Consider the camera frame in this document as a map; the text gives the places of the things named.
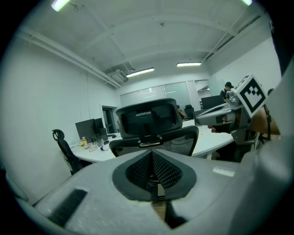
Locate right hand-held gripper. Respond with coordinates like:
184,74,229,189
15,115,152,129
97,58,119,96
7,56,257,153
195,73,269,145

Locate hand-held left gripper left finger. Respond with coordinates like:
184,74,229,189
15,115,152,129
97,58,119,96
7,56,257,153
34,149,172,235

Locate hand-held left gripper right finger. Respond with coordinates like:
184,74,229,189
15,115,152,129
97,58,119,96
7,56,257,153
151,148,260,222

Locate black mesh office chair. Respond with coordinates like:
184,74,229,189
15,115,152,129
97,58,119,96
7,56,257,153
109,98,199,158

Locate person's right forearm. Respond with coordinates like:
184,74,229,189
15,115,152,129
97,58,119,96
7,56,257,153
249,107,281,136

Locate black office chair with headrest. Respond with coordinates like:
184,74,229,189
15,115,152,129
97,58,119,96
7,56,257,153
52,129,84,175

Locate person's right hand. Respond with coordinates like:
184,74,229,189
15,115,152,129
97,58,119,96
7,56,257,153
208,114,233,134

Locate black wide monitor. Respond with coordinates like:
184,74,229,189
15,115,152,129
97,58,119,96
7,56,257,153
201,95,225,110

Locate white table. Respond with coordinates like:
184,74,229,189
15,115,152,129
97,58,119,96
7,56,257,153
68,119,235,164

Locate large black computer monitor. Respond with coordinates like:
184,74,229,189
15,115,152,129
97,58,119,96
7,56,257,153
75,118,97,141

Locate small black computer monitor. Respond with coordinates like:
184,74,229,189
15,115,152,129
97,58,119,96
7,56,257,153
94,117,108,141

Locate dark door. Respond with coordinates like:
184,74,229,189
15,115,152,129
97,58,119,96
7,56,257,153
102,105,116,135

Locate ceiling air conditioner unit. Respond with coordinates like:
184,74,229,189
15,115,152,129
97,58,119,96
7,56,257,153
111,69,129,83

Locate white ceiling pipes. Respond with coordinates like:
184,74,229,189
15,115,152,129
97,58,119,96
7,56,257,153
17,26,122,89

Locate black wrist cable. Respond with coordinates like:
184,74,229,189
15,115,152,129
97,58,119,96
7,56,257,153
262,104,273,141

